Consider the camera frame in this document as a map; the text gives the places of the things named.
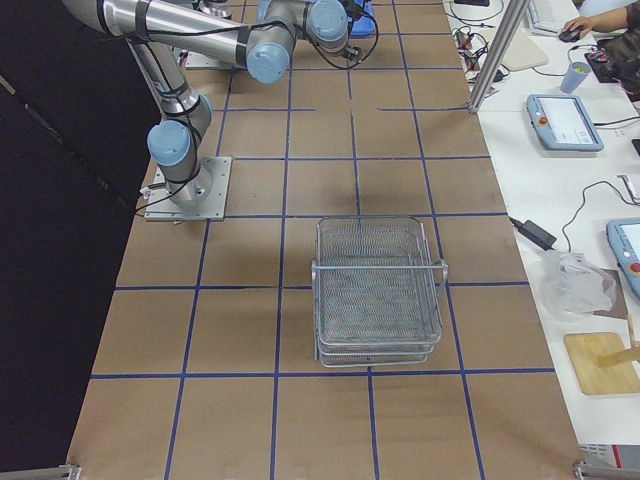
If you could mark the black power adapter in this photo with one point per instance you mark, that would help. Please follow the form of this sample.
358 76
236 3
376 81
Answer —
534 233

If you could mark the person hand on mouse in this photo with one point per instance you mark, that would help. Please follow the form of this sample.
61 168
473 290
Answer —
586 24

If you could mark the beige pad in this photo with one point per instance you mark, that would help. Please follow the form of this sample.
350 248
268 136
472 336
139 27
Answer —
522 53

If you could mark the wooden board with stand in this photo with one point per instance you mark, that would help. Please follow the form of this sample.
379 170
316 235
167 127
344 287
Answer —
602 364

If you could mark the white keyboard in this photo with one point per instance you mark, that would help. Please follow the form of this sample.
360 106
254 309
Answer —
541 18

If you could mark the lavender plastic cup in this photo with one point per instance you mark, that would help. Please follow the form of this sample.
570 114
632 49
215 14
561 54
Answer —
576 73

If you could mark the blue teach pendant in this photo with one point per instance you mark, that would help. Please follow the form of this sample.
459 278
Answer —
562 123
623 239

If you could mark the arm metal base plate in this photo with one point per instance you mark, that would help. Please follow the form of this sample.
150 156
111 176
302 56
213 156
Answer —
210 60
203 198

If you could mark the aluminium frame post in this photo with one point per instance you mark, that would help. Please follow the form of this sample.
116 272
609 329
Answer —
505 32

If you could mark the upper blue teach pendant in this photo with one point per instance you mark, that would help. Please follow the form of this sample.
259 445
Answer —
562 123

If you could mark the silver wire mesh shelf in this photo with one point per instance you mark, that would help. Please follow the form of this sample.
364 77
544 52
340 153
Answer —
376 292

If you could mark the clear plastic bag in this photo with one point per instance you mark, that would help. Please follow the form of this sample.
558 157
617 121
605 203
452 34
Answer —
572 285

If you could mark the lower blue teach pendant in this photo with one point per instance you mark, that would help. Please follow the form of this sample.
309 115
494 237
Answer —
623 239

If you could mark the blue plastic tray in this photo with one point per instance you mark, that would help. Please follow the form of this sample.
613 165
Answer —
361 18

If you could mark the black computer mouse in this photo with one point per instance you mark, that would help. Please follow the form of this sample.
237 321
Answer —
570 36

